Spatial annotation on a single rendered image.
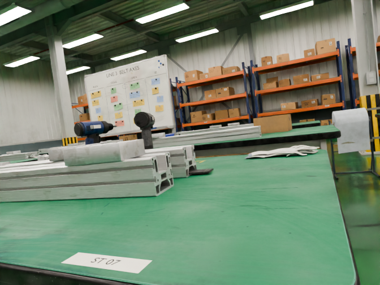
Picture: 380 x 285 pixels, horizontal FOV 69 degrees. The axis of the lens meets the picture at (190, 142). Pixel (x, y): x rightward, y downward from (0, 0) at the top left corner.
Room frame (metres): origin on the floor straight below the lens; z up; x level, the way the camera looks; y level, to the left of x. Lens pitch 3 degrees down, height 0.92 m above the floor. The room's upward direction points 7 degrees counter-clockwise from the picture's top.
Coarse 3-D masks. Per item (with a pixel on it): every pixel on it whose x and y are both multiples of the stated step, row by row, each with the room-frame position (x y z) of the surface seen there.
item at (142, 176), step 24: (24, 168) 0.80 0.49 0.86; (48, 168) 0.68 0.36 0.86; (72, 168) 0.65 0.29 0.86; (96, 168) 0.63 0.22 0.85; (120, 168) 0.62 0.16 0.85; (144, 168) 0.60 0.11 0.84; (168, 168) 0.66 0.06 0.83; (0, 192) 0.74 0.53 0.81; (24, 192) 0.71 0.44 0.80; (48, 192) 0.68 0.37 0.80; (72, 192) 0.66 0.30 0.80; (96, 192) 0.63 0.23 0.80; (120, 192) 0.61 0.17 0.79; (144, 192) 0.59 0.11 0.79
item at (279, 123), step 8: (256, 120) 2.53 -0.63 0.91; (264, 120) 2.49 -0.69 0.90; (272, 120) 2.45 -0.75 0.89; (280, 120) 2.42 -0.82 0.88; (288, 120) 2.44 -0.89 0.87; (264, 128) 2.49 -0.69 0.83; (272, 128) 2.46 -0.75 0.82; (280, 128) 2.42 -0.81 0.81; (288, 128) 2.42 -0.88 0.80; (120, 136) 5.49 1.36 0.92; (128, 136) 5.41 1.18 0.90; (136, 136) 5.54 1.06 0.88
